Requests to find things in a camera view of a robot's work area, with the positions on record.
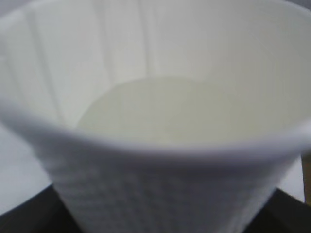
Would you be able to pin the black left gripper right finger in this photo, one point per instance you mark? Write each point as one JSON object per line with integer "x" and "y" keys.
{"x": 282, "y": 214}

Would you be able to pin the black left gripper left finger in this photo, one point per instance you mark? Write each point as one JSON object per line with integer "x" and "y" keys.
{"x": 43, "y": 213}

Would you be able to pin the white paper cup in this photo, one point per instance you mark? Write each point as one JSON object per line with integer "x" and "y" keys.
{"x": 159, "y": 116}

